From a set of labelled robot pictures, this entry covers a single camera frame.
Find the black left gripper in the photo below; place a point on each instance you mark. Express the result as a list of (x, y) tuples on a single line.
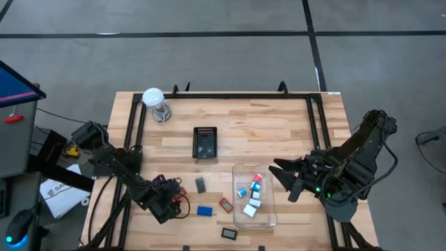
[(167, 198)]

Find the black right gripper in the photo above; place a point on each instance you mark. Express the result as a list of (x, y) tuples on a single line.
[(315, 172)]

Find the pink white charger cube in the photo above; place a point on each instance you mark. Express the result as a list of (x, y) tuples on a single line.
[(257, 178)]

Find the blue white charger cube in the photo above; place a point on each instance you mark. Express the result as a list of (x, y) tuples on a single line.
[(256, 186)]

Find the black digital display case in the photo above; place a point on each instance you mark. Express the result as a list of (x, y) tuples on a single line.
[(229, 233), (200, 184)]

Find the blue plastic case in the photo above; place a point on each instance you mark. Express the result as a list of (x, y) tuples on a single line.
[(204, 210)]

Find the plain white wall charger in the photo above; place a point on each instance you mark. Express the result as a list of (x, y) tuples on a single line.
[(254, 202)]

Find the small blue charger cube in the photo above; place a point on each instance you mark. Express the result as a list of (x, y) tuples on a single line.
[(241, 192)]

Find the white wall charger with print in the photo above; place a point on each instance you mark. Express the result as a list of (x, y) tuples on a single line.
[(249, 210)]

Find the red digital display case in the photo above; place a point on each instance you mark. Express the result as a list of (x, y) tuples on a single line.
[(225, 205)]

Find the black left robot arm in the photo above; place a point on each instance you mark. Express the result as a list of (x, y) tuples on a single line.
[(118, 167)]

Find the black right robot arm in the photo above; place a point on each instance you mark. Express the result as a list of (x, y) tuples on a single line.
[(362, 157)]

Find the clear plastic bin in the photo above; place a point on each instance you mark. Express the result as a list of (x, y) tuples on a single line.
[(265, 216)]

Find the white bulb lamp metal base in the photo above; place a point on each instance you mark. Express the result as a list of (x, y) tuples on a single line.
[(152, 96)]

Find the white printed paper bag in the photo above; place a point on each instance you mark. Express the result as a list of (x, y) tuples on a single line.
[(62, 198)]

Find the yellow tool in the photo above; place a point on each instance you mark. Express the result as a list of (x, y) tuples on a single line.
[(71, 150)]

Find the black computer mouse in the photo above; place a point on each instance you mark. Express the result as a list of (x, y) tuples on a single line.
[(19, 226)]

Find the grey cart with blue screen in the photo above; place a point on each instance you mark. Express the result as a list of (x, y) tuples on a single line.
[(17, 139)]

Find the black aluminium table frame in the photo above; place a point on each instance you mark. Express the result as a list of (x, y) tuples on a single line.
[(244, 96)]

